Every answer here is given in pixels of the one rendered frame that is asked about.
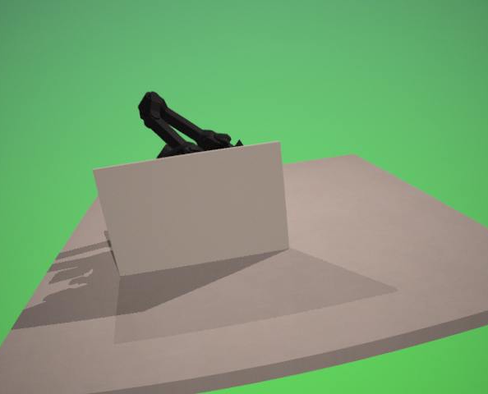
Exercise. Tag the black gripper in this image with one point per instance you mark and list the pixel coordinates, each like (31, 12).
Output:
(177, 151)

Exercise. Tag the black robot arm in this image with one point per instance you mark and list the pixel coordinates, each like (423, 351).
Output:
(159, 117)

